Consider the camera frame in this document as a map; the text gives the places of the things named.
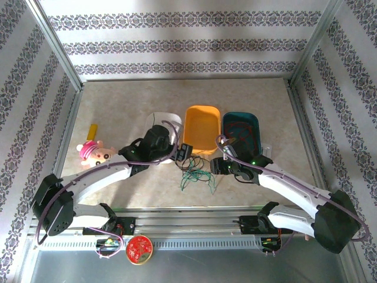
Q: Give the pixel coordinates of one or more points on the white plastic bin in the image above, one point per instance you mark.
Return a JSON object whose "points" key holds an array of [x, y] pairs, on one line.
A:
{"points": [[176, 118]]}

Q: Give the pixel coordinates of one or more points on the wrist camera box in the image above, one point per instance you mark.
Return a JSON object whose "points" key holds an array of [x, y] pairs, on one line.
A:
{"points": [[228, 151], [160, 132]]}

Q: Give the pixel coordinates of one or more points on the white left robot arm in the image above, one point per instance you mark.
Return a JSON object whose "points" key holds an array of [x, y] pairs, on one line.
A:
{"points": [[97, 177]]}

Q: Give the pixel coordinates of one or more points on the yellow plastic bin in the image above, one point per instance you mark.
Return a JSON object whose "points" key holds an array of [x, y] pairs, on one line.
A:
{"points": [[203, 126]]}

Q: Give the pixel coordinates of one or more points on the dark green plastic bin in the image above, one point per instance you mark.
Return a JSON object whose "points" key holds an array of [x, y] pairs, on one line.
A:
{"points": [[255, 147]]}

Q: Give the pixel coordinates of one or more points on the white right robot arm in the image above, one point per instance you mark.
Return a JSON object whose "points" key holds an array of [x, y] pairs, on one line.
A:
{"points": [[294, 184]]}

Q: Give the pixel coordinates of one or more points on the aluminium side rail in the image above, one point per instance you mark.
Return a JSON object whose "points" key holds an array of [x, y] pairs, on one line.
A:
{"points": [[306, 132], [66, 141]]}

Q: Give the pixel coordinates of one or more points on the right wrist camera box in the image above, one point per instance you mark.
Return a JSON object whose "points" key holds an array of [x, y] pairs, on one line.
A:
{"points": [[228, 151]]}

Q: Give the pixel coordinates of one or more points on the aluminium frame post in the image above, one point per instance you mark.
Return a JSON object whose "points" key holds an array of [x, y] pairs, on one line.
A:
{"points": [[315, 41], [56, 44]]}

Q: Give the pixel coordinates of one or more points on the red round tin lid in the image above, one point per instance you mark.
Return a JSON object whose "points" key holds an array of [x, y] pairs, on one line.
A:
{"points": [[139, 249]]}

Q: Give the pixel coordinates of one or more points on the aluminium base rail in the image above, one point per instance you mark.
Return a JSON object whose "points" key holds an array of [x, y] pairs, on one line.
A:
{"points": [[191, 224]]}

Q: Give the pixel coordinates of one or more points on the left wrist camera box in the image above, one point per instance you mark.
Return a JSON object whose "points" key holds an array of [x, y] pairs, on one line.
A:
{"points": [[160, 132]]}

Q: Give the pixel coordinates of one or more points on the pink plush toy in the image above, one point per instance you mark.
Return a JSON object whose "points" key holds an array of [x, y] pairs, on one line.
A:
{"points": [[94, 153]]}

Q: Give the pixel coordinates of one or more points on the small white bracket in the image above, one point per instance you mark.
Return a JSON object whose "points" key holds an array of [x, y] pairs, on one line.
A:
{"points": [[268, 149]]}

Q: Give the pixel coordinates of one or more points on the small circuit board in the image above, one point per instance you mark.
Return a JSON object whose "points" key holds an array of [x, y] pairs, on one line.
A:
{"points": [[269, 243], [108, 244]]}

